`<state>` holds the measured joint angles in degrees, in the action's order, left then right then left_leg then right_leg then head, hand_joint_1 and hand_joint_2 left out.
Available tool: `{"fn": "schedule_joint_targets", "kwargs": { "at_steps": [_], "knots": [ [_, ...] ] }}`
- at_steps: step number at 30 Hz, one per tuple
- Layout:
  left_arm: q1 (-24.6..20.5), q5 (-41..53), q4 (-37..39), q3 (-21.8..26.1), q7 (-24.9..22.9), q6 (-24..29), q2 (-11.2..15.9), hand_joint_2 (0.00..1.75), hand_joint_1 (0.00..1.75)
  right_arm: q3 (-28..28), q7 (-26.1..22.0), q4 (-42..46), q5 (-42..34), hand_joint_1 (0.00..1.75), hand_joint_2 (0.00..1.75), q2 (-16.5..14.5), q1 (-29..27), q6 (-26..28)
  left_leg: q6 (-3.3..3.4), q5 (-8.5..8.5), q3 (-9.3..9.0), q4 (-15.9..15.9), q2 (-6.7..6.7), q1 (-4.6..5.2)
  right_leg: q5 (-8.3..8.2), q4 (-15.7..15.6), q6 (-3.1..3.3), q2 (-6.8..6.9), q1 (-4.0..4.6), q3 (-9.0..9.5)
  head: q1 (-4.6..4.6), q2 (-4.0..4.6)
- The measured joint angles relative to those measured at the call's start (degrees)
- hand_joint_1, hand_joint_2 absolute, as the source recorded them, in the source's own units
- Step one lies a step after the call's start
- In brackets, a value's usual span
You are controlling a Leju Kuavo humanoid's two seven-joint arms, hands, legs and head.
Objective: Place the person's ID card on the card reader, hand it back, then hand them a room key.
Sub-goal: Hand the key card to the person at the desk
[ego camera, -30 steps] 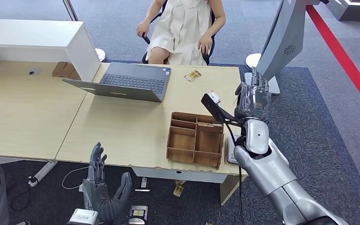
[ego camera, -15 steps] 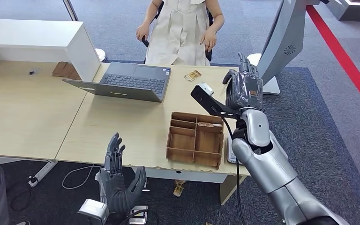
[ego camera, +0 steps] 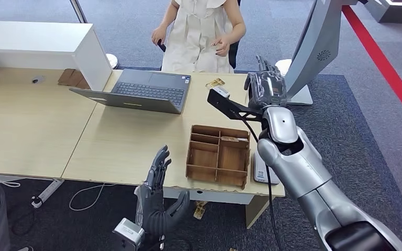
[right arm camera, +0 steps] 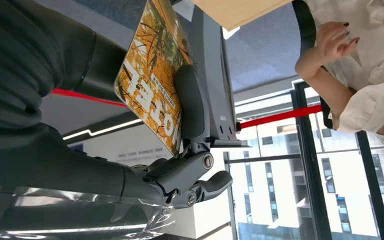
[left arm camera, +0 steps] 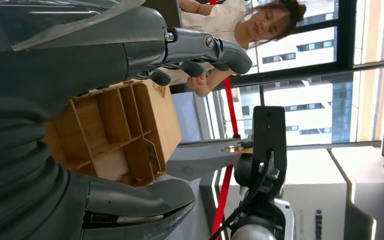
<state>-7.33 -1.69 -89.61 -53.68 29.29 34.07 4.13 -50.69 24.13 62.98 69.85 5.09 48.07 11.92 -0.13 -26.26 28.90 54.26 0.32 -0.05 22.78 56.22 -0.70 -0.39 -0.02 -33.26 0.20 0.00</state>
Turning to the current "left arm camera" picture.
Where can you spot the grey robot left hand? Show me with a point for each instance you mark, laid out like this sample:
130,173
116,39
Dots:
79,56

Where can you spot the wooden compartment tray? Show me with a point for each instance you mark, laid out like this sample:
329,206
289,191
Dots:
112,126

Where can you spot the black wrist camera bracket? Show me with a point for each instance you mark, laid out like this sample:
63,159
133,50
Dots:
268,132

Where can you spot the white display platform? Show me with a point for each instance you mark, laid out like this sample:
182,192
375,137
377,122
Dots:
311,172

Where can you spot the grey kiosk stand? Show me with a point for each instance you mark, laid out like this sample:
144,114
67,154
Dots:
205,159

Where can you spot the person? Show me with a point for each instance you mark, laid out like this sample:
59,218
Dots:
225,16

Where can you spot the black window frame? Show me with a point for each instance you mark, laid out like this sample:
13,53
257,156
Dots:
346,33

